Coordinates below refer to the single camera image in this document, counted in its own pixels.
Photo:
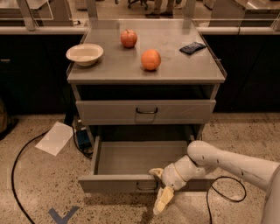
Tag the dark blue cloth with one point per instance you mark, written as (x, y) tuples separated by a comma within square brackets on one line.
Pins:
[(192, 48)]

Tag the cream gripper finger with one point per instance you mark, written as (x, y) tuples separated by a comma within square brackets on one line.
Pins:
[(164, 196), (156, 172)]

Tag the grey top drawer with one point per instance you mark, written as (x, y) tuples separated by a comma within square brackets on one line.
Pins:
[(137, 112)]

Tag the grey metal drawer cabinet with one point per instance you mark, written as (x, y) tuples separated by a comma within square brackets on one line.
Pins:
[(119, 74)]

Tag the orange fruit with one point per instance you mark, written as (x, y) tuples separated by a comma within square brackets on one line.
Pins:
[(151, 59)]

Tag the grey drawer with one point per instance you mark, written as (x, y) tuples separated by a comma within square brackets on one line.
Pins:
[(123, 167), (137, 112)]

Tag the white paper sheet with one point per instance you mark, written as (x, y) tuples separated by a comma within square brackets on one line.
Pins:
[(55, 139)]

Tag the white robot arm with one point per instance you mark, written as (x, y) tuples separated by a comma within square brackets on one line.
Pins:
[(202, 158)]

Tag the red apple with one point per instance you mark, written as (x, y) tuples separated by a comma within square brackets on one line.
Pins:
[(128, 38)]

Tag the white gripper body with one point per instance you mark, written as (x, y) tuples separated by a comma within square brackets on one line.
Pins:
[(171, 177)]

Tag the white bowl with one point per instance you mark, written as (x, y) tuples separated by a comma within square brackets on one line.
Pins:
[(85, 55)]

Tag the blue power box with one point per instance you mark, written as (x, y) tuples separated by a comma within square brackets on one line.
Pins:
[(83, 139)]

